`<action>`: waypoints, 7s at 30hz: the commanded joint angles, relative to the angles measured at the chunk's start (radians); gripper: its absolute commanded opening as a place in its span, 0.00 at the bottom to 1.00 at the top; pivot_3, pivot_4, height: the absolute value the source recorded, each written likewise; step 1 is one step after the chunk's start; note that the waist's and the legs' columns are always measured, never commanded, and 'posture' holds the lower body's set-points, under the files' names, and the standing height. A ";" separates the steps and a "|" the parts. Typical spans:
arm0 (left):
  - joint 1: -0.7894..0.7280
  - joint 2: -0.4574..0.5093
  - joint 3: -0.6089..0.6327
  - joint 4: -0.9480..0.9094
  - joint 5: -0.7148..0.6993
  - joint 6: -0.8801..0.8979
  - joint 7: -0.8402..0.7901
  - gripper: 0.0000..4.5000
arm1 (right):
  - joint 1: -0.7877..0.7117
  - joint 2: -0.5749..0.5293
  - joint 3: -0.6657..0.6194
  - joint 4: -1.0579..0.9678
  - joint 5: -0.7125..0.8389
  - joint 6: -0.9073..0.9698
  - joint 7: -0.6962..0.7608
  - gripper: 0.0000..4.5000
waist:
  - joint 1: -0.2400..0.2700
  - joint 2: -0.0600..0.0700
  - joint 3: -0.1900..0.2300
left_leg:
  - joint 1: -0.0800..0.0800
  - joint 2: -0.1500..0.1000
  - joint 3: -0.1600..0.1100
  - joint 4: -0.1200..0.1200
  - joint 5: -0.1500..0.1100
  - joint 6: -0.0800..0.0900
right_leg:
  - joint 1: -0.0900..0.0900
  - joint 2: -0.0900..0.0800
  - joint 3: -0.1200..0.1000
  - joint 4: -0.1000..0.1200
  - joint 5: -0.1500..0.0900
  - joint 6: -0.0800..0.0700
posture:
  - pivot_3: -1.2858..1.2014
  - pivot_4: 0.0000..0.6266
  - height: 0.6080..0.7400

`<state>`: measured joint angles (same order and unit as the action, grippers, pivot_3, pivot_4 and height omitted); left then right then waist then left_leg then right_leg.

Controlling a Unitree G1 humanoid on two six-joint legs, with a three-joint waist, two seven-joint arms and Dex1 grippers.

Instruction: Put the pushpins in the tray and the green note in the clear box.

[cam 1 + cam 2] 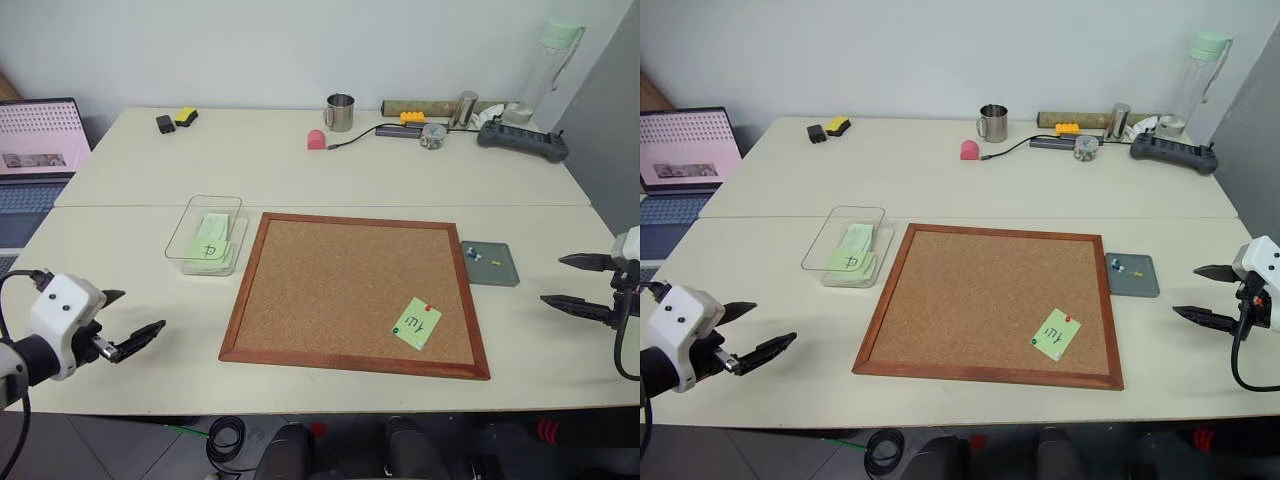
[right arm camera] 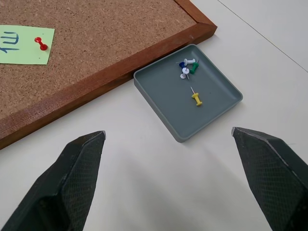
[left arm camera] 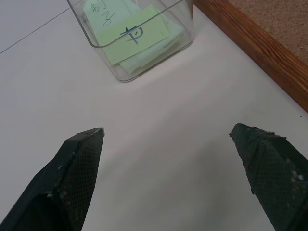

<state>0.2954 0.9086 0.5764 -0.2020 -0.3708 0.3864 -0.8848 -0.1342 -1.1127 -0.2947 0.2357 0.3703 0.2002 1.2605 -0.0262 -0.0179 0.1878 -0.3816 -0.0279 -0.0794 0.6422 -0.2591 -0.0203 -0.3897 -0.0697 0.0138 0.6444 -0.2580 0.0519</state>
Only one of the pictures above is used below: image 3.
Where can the green note with blue character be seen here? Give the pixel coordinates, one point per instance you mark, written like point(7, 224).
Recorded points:
point(134, 41)

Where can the pale green note with handwriting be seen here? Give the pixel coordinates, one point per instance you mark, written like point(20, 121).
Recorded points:
point(108, 12)

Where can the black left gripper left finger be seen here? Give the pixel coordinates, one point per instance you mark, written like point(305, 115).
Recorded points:
point(72, 178)

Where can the clear plastic container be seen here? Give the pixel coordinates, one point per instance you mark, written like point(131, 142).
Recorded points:
point(154, 60)

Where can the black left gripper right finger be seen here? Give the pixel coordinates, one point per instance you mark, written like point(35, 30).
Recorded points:
point(272, 168)

